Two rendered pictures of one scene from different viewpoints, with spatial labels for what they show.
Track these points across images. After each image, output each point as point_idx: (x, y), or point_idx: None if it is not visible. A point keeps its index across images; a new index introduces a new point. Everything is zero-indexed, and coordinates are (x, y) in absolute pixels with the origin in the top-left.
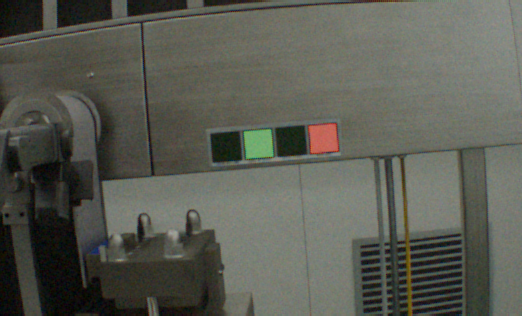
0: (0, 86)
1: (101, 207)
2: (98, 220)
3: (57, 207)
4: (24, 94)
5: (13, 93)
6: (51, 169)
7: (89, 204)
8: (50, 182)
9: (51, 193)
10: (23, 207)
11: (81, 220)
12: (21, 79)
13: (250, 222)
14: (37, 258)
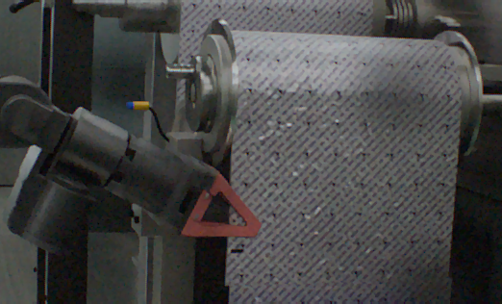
0: (445, 6)
1: (447, 254)
2: (409, 274)
3: (12, 221)
4: (212, 23)
5: (456, 22)
6: (33, 158)
7: (350, 241)
8: (22, 178)
9: (14, 196)
10: (139, 209)
11: (266, 263)
12: (465, 0)
13: None
14: (189, 298)
